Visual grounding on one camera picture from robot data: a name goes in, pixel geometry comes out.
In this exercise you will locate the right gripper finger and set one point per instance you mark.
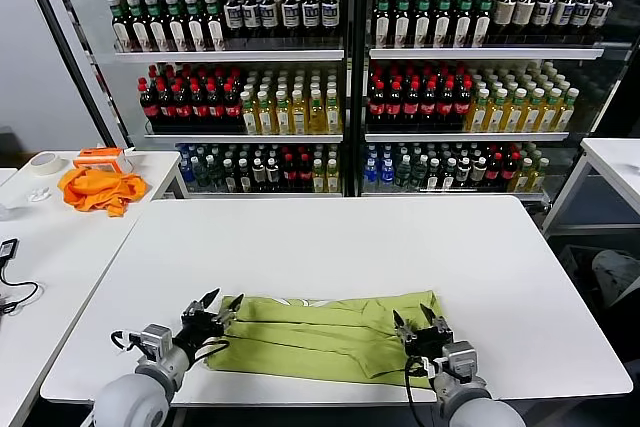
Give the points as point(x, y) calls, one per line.
point(436, 323)
point(404, 329)

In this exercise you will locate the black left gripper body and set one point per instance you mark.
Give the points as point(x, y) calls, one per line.
point(202, 329)

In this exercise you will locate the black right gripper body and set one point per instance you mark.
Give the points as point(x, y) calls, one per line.
point(429, 343)

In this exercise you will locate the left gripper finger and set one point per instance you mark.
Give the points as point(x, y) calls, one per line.
point(206, 304)
point(231, 311)

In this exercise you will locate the yellow-green t-shirt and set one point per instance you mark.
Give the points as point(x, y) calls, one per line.
point(320, 342)

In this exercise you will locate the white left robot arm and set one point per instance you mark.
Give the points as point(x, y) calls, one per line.
point(135, 397)

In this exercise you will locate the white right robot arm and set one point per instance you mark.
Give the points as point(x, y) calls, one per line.
point(480, 407)

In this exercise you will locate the blue label water bottle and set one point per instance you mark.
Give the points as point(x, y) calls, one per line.
point(186, 172)
point(386, 173)
point(370, 173)

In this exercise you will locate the red cap cola bottle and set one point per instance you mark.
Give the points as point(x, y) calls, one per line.
point(393, 106)
point(232, 107)
point(411, 106)
point(149, 107)
point(166, 107)
point(428, 106)
point(509, 169)
point(183, 107)
point(494, 169)
point(305, 174)
point(290, 174)
point(216, 107)
point(462, 106)
point(445, 106)
point(199, 107)
point(376, 106)

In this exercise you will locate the white side table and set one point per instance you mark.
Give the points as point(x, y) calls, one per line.
point(615, 157)
point(60, 257)

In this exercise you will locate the crumpled orange cloth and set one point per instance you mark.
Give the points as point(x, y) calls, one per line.
point(100, 189)

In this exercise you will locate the yellow tea bottle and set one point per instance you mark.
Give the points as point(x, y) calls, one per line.
point(531, 114)
point(539, 176)
point(524, 176)
point(265, 117)
point(479, 114)
point(283, 117)
point(565, 114)
point(496, 114)
point(249, 117)
point(316, 116)
point(548, 114)
point(514, 114)
point(333, 116)
point(332, 178)
point(318, 178)
point(299, 116)

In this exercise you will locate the orange and white box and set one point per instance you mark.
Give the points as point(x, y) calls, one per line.
point(100, 157)

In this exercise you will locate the grey fabric bundle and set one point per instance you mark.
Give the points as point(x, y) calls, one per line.
point(615, 272)

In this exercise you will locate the small white plastic piece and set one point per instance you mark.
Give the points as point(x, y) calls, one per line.
point(39, 193)

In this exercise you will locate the black power adapter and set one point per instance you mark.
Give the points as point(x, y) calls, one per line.
point(8, 248)

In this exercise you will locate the beige masking tape roll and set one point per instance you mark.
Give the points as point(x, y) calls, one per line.
point(45, 163)

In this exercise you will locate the drinks display shelf rack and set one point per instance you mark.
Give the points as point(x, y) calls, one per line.
point(356, 72)

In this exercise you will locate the green cap dark bottle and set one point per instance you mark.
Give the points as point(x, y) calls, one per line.
point(464, 22)
point(177, 29)
point(423, 22)
point(158, 29)
point(383, 22)
point(444, 22)
point(140, 29)
point(196, 29)
point(403, 22)
point(215, 29)
point(483, 22)
point(122, 29)

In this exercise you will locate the white cap blue label bottle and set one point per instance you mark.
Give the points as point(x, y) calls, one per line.
point(564, 12)
point(330, 13)
point(233, 14)
point(310, 13)
point(581, 12)
point(599, 12)
point(269, 14)
point(544, 11)
point(251, 14)
point(290, 14)

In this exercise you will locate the white cap beige label bottle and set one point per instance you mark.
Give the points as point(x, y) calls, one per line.
point(524, 11)
point(505, 11)

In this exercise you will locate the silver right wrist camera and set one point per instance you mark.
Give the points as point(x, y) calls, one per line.
point(460, 359)

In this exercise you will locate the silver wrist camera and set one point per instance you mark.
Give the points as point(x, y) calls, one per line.
point(460, 359)
point(156, 344)

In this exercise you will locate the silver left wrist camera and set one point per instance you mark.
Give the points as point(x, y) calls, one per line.
point(156, 344)

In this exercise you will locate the black slanted frame bar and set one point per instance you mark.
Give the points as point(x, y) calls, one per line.
point(72, 47)

